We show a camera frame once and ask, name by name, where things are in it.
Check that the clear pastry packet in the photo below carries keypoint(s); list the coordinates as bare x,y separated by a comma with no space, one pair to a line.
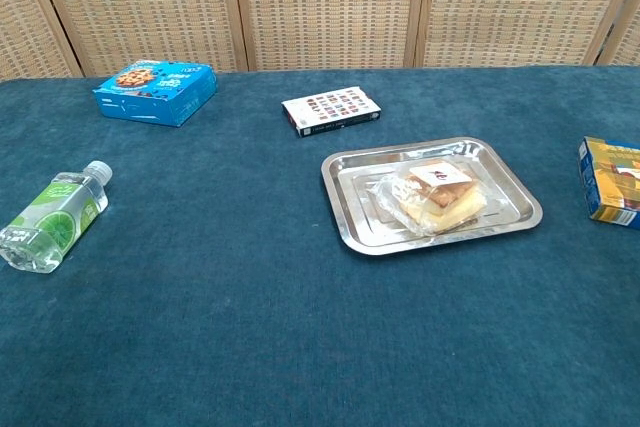
440,197

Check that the rectangular stainless steel tray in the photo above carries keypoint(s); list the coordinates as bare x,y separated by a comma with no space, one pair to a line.
360,217

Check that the white box with picture grid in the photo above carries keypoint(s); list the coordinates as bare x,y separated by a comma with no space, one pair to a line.
330,107

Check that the blue table cloth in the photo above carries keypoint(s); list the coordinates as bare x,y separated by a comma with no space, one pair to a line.
250,322

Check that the woven folding screen panel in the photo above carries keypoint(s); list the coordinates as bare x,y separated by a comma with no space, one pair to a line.
330,7
629,37
145,7
515,7
25,22

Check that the blue cookie box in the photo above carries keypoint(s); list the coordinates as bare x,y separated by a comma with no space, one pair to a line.
150,92

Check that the clear bottle with green label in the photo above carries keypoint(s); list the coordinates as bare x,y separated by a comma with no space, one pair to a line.
55,217

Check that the orange and blue snack box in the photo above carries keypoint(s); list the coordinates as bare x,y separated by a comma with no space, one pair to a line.
612,182

